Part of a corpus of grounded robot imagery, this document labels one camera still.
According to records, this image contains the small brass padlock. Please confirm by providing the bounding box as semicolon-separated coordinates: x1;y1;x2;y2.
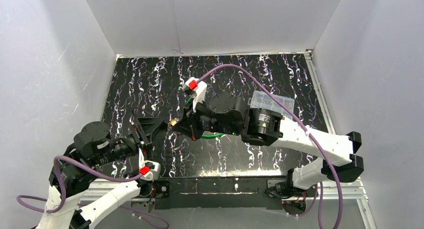
168;118;178;128

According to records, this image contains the green cable lock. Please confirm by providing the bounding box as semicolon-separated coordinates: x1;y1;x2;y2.
185;97;225;141

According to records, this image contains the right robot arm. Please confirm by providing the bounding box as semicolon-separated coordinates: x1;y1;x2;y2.
171;92;365;194

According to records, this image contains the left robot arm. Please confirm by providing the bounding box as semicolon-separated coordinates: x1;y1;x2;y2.
38;117;167;229

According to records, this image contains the clear plastic parts box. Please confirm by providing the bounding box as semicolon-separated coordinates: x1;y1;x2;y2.
247;90;295;119

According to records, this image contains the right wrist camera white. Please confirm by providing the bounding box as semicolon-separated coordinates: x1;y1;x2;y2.
182;77;208;112

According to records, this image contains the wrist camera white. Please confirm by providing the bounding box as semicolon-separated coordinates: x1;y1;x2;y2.
138;149;161;181
182;77;208;112

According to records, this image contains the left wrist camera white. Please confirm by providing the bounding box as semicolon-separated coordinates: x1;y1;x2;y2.
138;149;161;181

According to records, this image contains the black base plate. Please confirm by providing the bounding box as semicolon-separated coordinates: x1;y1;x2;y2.
131;176;312;211

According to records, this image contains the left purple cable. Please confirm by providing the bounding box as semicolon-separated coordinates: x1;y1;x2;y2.
16;154;170;229

